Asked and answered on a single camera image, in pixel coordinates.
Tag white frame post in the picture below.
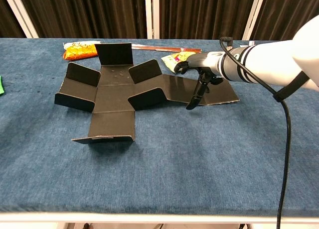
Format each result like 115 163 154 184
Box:
243 0 267 40
0 0 39 38
145 0 160 39

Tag black cardboard folding box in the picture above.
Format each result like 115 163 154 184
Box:
54 42 240 145

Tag black right arm strap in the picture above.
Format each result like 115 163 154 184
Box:
273 71 310 103

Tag blue table mat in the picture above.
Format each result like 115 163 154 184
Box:
0 38 319 212

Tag yellow green snack packet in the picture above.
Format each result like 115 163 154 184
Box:
161 52 197 73

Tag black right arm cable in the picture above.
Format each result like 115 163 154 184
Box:
219 36 292 229

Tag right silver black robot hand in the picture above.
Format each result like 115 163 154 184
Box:
173 52 224 111

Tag wrapped red brown chopsticks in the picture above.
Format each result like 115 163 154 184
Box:
131 43 202 54

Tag orange snack packet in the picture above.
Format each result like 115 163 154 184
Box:
62 41 102 61

